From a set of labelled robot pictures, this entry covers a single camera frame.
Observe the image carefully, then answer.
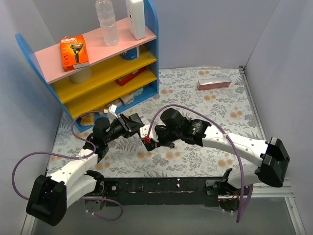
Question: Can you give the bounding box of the orange razor box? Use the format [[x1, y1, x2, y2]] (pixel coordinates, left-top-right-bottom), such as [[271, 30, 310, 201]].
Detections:
[[59, 35, 89, 71]]

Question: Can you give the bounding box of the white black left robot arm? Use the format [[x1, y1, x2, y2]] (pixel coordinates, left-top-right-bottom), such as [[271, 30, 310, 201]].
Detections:
[[26, 114, 144, 226]]

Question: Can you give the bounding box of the white plastic bottle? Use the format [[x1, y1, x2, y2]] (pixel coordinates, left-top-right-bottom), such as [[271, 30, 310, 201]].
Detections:
[[126, 0, 146, 40]]

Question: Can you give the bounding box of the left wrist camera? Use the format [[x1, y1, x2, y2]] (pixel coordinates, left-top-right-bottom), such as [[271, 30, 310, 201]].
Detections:
[[103, 105, 118, 121]]

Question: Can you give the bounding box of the red flat box on shelf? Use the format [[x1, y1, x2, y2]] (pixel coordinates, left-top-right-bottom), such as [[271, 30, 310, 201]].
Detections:
[[115, 67, 146, 86]]

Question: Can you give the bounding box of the red silver long box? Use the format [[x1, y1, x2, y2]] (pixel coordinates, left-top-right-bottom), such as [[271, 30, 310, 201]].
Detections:
[[197, 77, 231, 90]]

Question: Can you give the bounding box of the white remote control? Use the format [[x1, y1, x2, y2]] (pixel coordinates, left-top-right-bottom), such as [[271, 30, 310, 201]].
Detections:
[[141, 117, 151, 125]]

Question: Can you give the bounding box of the black TV remote control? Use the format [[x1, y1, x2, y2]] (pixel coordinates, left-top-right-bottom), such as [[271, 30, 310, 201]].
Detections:
[[129, 113, 158, 151]]

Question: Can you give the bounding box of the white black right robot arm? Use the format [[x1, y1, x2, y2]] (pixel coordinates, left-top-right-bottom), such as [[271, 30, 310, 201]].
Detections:
[[153, 108, 290, 195]]

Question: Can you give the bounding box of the aluminium table edge rail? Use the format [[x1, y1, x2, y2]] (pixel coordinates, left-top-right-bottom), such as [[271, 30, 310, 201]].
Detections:
[[238, 66, 267, 140]]

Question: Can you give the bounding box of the teal soap pack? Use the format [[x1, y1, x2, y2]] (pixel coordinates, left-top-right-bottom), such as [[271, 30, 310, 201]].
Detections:
[[133, 87, 144, 97]]

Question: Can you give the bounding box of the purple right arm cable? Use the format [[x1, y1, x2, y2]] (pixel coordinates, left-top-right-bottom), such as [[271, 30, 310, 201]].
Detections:
[[146, 104, 254, 223]]

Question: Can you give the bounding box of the white orange soap pack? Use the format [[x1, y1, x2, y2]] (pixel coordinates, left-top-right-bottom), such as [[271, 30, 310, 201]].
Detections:
[[119, 93, 134, 105]]

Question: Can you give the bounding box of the blue white cylindrical can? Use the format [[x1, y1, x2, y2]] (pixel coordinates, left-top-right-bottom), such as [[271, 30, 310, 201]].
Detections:
[[120, 47, 140, 60]]

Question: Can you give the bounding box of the clear plastic water bottle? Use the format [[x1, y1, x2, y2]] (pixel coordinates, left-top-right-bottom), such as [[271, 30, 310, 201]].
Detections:
[[95, 0, 119, 46]]

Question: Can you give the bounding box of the yellow pack on shelf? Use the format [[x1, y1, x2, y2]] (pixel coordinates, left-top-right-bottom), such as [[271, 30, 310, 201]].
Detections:
[[80, 112, 95, 126]]

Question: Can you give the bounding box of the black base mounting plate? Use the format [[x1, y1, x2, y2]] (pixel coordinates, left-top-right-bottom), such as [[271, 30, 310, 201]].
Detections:
[[85, 170, 240, 207]]

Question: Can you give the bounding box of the blue shelf unit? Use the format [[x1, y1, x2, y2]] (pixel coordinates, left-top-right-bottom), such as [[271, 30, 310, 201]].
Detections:
[[15, 0, 159, 120]]

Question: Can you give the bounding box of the beige cylindrical container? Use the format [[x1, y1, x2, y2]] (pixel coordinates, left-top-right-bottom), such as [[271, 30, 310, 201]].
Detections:
[[69, 67, 92, 84]]

